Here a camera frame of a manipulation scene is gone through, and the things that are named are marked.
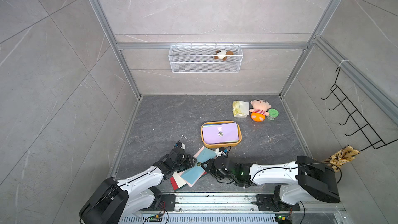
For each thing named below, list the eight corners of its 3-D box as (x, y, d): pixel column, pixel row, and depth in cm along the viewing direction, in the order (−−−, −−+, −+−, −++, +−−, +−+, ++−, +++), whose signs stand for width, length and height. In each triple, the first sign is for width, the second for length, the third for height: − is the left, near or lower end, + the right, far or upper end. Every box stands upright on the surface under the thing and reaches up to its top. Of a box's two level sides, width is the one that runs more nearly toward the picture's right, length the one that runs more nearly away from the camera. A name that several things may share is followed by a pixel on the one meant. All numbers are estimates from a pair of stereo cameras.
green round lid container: (267, 120, 108) (269, 115, 103) (264, 113, 112) (267, 108, 107) (277, 120, 108) (280, 115, 103) (274, 113, 112) (277, 108, 107)
